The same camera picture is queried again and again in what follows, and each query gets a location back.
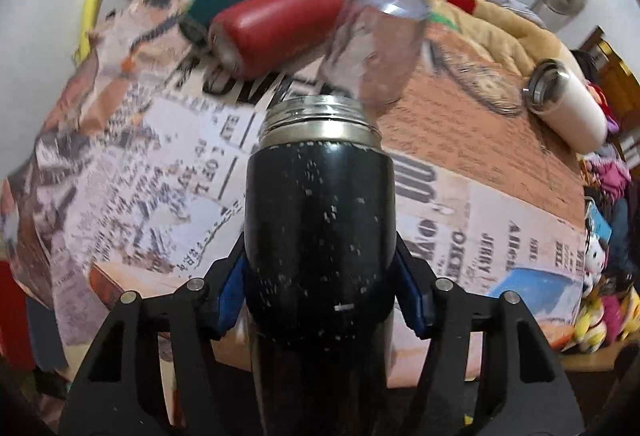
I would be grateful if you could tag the black thermos bottle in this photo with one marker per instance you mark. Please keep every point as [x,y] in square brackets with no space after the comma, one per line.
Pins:
[319,237]

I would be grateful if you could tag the newspaper print tablecloth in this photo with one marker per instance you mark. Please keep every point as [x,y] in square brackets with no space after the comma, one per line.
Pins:
[136,180]

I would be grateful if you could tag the wooden headboard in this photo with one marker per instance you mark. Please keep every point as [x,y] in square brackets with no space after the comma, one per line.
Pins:
[620,87]

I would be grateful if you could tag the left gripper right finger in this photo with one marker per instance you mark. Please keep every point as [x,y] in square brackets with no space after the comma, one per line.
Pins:
[489,369]

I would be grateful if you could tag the clear glass cup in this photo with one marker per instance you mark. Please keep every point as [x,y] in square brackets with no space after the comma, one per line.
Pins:
[374,49]

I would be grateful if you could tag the red cup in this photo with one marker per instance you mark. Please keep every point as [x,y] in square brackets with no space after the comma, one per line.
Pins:
[252,37]

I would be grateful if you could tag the white thermos cup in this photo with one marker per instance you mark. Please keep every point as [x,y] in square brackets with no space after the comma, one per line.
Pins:
[555,94]

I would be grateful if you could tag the white cow plush toy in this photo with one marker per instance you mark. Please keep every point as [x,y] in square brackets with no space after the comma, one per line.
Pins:
[596,253]

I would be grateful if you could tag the red box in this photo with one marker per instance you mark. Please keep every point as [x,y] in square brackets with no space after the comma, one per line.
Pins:
[14,333]

